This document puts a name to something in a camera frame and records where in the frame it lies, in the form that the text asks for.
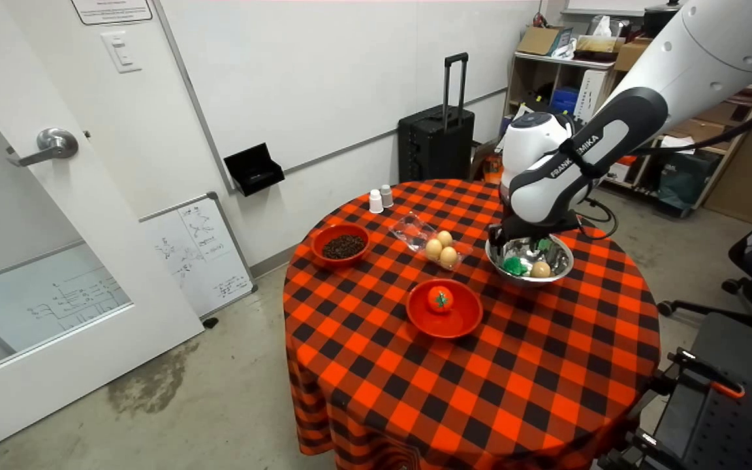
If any small leaning whiteboard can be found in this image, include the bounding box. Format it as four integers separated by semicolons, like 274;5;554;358
139;192;255;318

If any white door with window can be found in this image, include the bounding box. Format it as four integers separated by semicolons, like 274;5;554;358
0;0;207;465

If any red box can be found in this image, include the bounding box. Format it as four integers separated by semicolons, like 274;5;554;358
605;154;650;188

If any green bin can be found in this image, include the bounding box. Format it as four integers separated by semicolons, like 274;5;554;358
652;153;718;213

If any black suitcase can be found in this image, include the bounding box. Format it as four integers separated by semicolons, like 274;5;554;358
398;51;476;185

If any black wall holder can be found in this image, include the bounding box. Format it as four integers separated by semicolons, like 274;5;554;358
223;142;287;198

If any green vegetable toy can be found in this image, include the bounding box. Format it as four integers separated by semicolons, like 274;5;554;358
502;253;531;281

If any orange tomato toy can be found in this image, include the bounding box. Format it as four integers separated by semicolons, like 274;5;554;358
425;282;456;313

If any black perforated mounting platform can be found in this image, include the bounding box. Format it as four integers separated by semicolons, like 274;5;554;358
644;308;752;470

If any red bowl with dark contents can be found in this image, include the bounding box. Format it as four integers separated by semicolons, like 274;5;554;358
308;223;374;269

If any silver door handle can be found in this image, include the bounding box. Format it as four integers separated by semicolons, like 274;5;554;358
6;125;80;170

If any orange plastic bowl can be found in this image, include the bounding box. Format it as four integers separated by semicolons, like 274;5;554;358
403;278;486;343

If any black clamp orange handle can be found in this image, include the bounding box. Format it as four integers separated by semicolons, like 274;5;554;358
669;347;749;403

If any clear plastic egg carton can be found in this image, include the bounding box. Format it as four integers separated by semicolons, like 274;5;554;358
390;209;468;273

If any orange black checkered tablecloth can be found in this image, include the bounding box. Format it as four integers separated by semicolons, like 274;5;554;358
280;179;663;470

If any cardboard box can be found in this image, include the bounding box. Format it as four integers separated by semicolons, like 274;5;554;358
514;25;566;59

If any storage shelf unit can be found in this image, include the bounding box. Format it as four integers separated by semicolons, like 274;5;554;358
509;25;752;221

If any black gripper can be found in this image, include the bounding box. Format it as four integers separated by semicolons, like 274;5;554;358
486;223;587;264

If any white light switch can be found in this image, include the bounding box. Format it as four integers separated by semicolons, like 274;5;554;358
100;29;143;77

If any silver metal bowl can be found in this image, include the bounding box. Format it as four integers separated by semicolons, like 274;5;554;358
484;223;578;288

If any white wall sign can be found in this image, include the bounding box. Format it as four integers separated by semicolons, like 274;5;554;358
67;0;156;26

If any large wall whiteboard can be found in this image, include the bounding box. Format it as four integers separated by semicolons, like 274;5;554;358
150;0;544;197

